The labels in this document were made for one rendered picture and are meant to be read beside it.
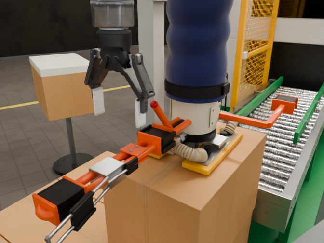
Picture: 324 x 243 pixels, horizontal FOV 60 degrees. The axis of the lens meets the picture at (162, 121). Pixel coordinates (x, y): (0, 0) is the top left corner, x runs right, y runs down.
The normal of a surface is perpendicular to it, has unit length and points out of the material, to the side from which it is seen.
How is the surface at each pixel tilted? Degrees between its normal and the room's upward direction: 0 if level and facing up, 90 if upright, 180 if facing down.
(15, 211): 0
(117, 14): 90
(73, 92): 90
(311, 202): 0
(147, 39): 90
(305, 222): 0
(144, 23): 90
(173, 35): 70
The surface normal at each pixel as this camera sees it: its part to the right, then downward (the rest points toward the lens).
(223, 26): 0.56, -0.03
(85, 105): 0.51, 0.34
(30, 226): 0.00, -0.92
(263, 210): -0.57, 0.33
